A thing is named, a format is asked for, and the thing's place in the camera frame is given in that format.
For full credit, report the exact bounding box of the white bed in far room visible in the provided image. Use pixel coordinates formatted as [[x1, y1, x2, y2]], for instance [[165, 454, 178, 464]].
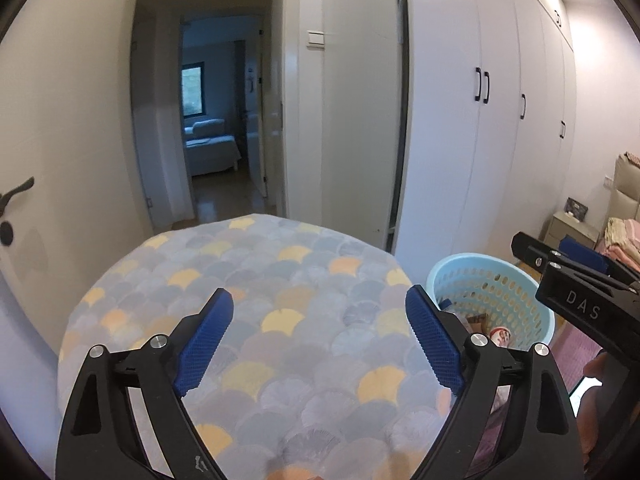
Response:
[[183, 118, 242, 177]]

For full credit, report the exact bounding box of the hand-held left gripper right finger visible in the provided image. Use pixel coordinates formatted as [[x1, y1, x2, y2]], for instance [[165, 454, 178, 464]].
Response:
[[405, 284, 585, 480]]

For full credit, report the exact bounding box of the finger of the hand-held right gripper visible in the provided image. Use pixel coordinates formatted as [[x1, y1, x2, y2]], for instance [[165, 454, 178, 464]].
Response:
[[511, 231, 640, 291], [535, 260, 640, 361]]

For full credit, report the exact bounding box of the bed with beige headboard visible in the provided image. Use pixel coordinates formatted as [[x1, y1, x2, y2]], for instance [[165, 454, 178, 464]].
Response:
[[595, 151, 640, 281]]

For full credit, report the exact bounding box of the white wardrobe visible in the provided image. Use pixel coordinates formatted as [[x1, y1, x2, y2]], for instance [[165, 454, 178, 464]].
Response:
[[395, 0, 579, 267]]

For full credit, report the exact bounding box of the light blue perforated basket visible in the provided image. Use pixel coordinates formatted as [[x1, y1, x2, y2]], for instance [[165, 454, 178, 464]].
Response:
[[426, 253, 556, 357]]

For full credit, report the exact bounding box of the black door handle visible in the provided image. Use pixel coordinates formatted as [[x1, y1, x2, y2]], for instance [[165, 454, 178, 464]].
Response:
[[0, 176, 36, 212]]

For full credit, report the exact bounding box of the person's right hand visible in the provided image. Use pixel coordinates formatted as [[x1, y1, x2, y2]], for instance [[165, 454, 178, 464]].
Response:
[[584, 352, 610, 388]]

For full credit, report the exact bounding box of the scale-patterned tablecloth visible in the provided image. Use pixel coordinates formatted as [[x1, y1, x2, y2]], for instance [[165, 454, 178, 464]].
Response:
[[56, 214, 453, 480]]

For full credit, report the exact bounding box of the stack of folded blankets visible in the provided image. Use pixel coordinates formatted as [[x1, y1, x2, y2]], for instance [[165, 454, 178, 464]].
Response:
[[603, 217, 640, 262]]

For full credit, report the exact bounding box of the window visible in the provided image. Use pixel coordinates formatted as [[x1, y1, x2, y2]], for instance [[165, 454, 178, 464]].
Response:
[[180, 62, 205, 117]]

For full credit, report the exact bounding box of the dark picture frame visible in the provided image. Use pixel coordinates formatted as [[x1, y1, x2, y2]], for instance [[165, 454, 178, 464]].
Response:
[[563, 197, 590, 221]]

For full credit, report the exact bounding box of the beige nightstand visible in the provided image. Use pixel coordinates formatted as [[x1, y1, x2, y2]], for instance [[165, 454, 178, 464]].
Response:
[[542, 211, 601, 251]]

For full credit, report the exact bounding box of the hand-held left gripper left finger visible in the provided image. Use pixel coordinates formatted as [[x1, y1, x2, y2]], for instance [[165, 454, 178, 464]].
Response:
[[56, 287, 235, 480]]

